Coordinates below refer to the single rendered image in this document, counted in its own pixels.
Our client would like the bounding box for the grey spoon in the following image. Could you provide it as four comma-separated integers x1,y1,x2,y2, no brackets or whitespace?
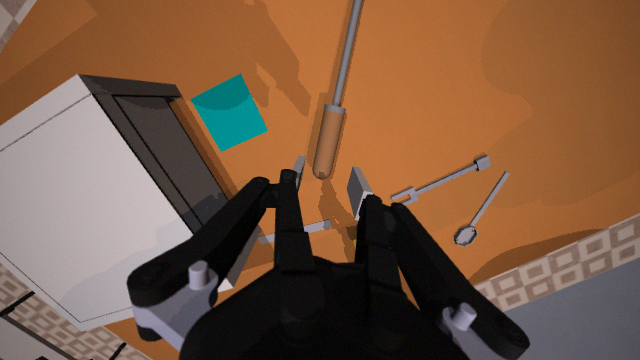
454,172,510,247

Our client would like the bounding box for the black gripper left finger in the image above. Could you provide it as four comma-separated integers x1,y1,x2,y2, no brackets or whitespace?
126,155,325,352

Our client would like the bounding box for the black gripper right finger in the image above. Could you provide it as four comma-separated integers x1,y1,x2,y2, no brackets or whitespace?
347,166,530,360

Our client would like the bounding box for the teal square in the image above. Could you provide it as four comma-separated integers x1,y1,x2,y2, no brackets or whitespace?
191,74,268,152

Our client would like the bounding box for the white box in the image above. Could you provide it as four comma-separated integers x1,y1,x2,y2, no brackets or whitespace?
0,74,229,332

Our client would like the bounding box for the grey flat bar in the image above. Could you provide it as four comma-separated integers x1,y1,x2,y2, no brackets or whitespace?
258,219,332,245

